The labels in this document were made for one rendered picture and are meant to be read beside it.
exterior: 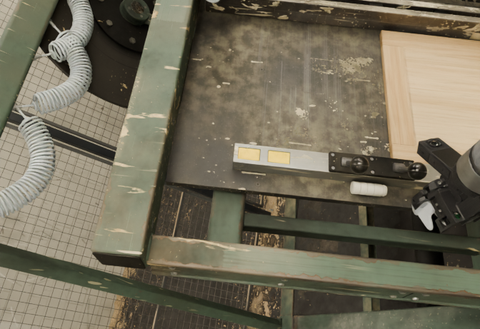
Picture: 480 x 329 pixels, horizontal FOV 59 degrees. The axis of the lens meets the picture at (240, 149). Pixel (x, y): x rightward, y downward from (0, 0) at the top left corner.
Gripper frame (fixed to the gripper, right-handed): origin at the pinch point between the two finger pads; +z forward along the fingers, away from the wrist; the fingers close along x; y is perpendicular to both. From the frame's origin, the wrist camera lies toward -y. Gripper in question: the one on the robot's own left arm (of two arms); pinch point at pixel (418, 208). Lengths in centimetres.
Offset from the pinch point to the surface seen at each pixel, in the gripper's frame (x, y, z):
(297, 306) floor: 19, -9, 223
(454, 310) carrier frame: 30, 20, 58
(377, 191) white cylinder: -1.7, -8.3, 9.5
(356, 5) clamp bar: 14, -61, 5
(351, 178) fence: -6.1, -13.2, 9.9
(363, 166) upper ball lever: -8.7, -10.2, -3.4
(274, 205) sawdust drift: 32, -91, 246
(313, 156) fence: -13.4, -20.0, 8.1
